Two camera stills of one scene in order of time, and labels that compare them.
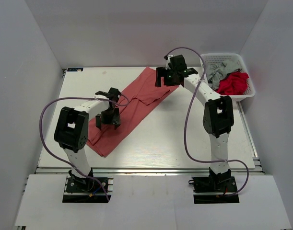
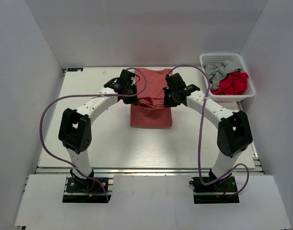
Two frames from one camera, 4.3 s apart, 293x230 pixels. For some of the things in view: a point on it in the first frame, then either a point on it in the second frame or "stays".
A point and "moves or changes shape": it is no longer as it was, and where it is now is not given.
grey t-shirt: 215,72 stays
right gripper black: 163,72 to 167,103
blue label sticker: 75,69 stays
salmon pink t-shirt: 145,99 moves or changes shape
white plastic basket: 227,74 stays
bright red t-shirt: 233,83 stays
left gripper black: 115,120 to 134,100
